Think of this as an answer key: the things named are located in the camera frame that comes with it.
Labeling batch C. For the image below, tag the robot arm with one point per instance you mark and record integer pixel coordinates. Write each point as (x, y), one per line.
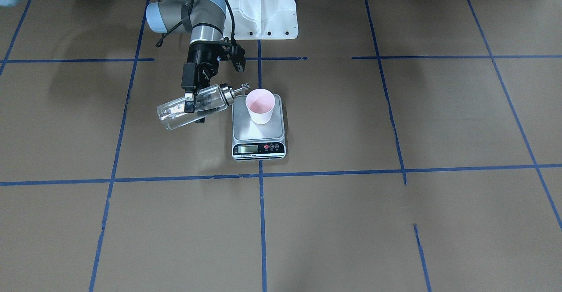
(204, 21)

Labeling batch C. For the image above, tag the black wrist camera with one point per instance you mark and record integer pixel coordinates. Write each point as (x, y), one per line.
(235, 57)

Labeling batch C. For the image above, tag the clear glass sauce bottle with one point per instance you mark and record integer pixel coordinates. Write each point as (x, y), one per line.
(213, 99)

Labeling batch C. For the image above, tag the pink paper cup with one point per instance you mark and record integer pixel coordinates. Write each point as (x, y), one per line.
(260, 104)

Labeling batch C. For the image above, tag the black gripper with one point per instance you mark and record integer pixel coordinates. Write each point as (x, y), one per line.
(203, 60)

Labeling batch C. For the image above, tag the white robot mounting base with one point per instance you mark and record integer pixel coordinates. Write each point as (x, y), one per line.
(262, 20)

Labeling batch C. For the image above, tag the silver digital kitchen scale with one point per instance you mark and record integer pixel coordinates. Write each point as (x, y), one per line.
(252, 141)

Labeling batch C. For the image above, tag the brown paper table cover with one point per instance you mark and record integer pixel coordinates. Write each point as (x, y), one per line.
(424, 153)

